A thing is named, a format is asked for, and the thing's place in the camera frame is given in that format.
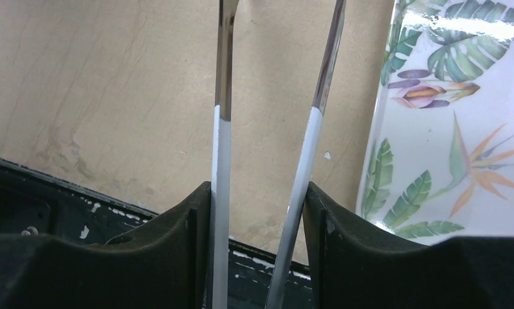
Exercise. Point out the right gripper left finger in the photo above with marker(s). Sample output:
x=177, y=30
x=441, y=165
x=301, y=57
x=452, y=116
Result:
x=160, y=264

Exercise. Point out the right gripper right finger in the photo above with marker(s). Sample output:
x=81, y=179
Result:
x=355, y=264

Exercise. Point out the metal tongs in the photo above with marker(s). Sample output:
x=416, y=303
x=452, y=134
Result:
x=217, y=289

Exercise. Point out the leaf pattern serving tray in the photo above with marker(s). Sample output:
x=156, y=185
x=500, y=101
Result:
x=440, y=155

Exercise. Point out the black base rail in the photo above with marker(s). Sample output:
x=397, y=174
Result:
x=32, y=202

